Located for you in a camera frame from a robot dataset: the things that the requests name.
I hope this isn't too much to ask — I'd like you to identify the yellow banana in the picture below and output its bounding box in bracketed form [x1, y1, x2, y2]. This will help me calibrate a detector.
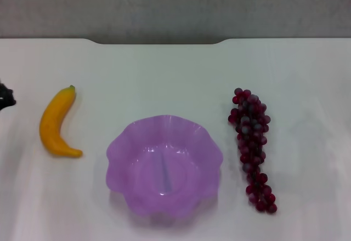
[39, 84, 83, 159]

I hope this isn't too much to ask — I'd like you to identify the purple wavy plastic bowl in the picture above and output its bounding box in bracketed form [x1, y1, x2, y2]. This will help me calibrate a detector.
[105, 114, 224, 228]

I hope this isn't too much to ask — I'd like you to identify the dark red grape bunch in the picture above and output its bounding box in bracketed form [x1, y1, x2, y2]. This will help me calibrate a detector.
[228, 87, 278, 214]

